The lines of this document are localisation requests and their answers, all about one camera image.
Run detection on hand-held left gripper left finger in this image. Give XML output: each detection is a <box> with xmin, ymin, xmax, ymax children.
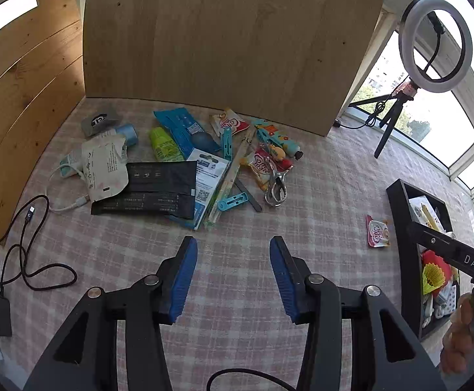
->
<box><xmin>23</xmin><ymin>236</ymin><xmax>199</xmax><ymax>391</ymax></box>

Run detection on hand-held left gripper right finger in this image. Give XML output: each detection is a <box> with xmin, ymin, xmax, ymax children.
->
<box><xmin>270</xmin><ymin>236</ymin><xmax>447</xmax><ymax>391</ymax></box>

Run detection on black organizer tray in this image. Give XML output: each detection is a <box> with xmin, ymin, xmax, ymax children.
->
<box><xmin>385</xmin><ymin>178</ymin><xmax>466</xmax><ymax>340</ymax></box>

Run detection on white tube with blue cap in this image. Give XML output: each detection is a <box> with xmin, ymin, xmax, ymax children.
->
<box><xmin>60</xmin><ymin>124</ymin><xmax>139</xmax><ymax>179</ymax></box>

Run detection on person's right hand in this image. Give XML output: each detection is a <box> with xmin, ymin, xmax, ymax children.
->
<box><xmin>439</xmin><ymin>292</ymin><xmax>474</xmax><ymax>375</ymax></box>

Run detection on red silicone cup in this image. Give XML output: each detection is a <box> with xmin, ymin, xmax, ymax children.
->
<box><xmin>421</xmin><ymin>250</ymin><xmax>454</xmax><ymax>286</ymax></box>

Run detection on yellow-green cupcake liner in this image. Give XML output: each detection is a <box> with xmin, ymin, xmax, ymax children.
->
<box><xmin>422</xmin><ymin>264</ymin><xmax>446</xmax><ymax>296</ymax></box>

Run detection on white and yellow box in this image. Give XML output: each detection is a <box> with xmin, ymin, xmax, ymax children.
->
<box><xmin>409</xmin><ymin>195</ymin><xmax>445</xmax><ymax>233</ymax></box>

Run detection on white small packets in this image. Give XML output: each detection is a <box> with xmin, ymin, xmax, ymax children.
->
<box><xmin>421</xmin><ymin>285</ymin><xmax>458</xmax><ymax>328</ymax></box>

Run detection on pink checked tablecloth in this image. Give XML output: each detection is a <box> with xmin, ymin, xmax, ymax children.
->
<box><xmin>0</xmin><ymin>97</ymin><xmax>474</xmax><ymax>391</ymax></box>

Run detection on black flat packet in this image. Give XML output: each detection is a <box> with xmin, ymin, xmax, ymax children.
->
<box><xmin>91</xmin><ymin>191</ymin><xmax>195</xmax><ymax>218</ymax></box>
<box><xmin>125</xmin><ymin>161</ymin><xmax>198</xmax><ymax>198</ymax></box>

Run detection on red creamer sachet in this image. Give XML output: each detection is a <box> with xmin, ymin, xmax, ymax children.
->
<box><xmin>243</xmin><ymin>149</ymin><xmax>276</xmax><ymax>190</ymax></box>
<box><xmin>209</xmin><ymin>108</ymin><xmax>250</xmax><ymax>137</ymax></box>
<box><xmin>366</xmin><ymin>214</ymin><xmax>391</xmax><ymax>249</ymax></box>

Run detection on black flat strip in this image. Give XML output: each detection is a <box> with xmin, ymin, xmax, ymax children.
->
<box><xmin>234</xmin><ymin>179</ymin><xmax>263</xmax><ymax>212</ymax></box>

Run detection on teal plastic clip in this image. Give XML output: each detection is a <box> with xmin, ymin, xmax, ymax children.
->
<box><xmin>217</xmin><ymin>193</ymin><xmax>249</xmax><ymax>211</ymax></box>
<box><xmin>222</xmin><ymin>127</ymin><xmax>234</xmax><ymax>161</ymax></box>

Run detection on blue and white card package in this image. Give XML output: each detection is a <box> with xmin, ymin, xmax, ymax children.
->
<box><xmin>168</xmin><ymin>149</ymin><xmax>231</xmax><ymax>231</ymax></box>

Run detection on orange cartoon clip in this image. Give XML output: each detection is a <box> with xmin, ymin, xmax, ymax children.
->
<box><xmin>267</xmin><ymin>144</ymin><xmax>295</xmax><ymax>169</ymax></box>

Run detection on green yellow bottle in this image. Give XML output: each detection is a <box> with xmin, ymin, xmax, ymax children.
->
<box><xmin>148</xmin><ymin>126</ymin><xmax>186</xmax><ymax>163</ymax></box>

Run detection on white crumpled packet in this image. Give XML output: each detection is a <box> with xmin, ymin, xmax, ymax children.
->
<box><xmin>81</xmin><ymin>134</ymin><xmax>130</xmax><ymax>202</ymax></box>

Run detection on grey-blue ball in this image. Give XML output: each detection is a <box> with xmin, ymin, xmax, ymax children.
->
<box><xmin>192</xmin><ymin>132</ymin><xmax>214</xmax><ymax>150</ymax></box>

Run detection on colourful cartoon case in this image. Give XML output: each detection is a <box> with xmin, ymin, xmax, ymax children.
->
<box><xmin>253</xmin><ymin>118</ymin><xmax>304</xmax><ymax>161</ymax></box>

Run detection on blue plastic packet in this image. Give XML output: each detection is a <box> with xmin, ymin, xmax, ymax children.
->
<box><xmin>153</xmin><ymin>107</ymin><xmax>213</xmax><ymax>159</ymax></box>

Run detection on grey pouch with black circle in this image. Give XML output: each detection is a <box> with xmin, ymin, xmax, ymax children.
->
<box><xmin>80</xmin><ymin>111</ymin><xmax>119</xmax><ymax>138</ymax></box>

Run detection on pine wooden side panel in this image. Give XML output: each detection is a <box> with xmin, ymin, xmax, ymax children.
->
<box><xmin>0</xmin><ymin>0</ymin><xmax>87</xmax><ymax>245</ymax></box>

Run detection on light wooden back board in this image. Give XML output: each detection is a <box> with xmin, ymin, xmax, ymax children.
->
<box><xmin>81</xmin><ymin>0</ymin><xmax>389</xmax><ymax>138</ymax></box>

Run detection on white USB cable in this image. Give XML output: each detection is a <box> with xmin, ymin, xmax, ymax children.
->
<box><xmin>46</xmin><ymin>163</ymin><xmax>93</xmax><ymax>213</ymax></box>

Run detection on black USB cable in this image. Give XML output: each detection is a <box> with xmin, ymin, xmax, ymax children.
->
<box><xmin>0</xmin><ymin>195</ymin><xmax>78</xmax><ymax>293</ymax></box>

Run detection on black ring light cable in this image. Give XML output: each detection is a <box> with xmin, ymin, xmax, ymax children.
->
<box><xmin>334</xmin><ymin>94</ymin><xmax>393</xmax><ymax>131</ymax></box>

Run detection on ring light on tripod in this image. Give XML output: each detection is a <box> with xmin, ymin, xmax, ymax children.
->
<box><xmin>343</xmin><ymin>0</ymin><xmax>474</xmax><ymax>249</ymax></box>

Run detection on white ring light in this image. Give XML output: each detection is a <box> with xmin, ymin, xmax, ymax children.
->
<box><xmin>398</xmin><ymin>0</ymin><xmax>474</xmax><ymax>82</ymax></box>

